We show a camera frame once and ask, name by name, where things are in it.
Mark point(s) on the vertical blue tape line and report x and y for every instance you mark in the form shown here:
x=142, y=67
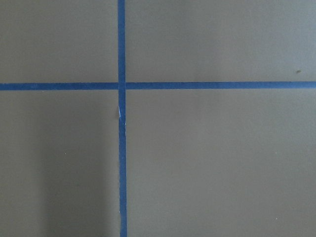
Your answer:
x=122, y=119

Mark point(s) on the horizontal blue tape line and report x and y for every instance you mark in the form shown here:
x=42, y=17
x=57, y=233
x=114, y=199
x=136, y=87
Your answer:
x=157, y=85

